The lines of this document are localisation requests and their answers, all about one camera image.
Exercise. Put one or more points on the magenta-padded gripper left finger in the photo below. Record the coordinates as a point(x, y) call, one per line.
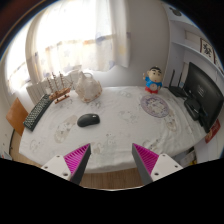
point(76, 159)

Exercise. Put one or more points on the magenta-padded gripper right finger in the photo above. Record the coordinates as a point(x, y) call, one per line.
point(148, 159)

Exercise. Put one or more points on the black computer mouse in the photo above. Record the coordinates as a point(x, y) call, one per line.
point(88, 120)

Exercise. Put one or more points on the round purple printed mouse pad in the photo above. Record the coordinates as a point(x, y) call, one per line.
point(154, 106)

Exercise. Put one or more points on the white printed tablecloth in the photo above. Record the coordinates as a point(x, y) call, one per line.
point(123, 133)

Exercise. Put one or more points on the black keyboard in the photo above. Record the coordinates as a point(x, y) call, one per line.
point(37, 113)

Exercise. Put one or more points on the wooden model sailing ship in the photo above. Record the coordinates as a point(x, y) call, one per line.
point(60, 93)

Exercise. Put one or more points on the red flat packet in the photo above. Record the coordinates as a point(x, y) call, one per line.
point(212, 131)

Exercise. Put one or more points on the large white conch shell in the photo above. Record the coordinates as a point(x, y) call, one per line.
point(88, 88)

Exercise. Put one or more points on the orange wooden chair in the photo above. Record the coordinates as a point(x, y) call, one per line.
point(16, 116)

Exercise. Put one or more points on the black router with antennas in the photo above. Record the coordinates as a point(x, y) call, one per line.
point(177, 91)

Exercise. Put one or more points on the cartoon boy figurine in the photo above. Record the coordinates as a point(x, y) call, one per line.
point(153, 80)

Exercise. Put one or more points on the black monitor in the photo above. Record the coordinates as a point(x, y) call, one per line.
point(203, 91)

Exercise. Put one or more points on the white star-print curtain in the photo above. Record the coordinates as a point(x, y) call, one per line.
point(83, 36)

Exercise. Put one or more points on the white shelf unit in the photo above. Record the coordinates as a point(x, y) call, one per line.
point(191, 40)

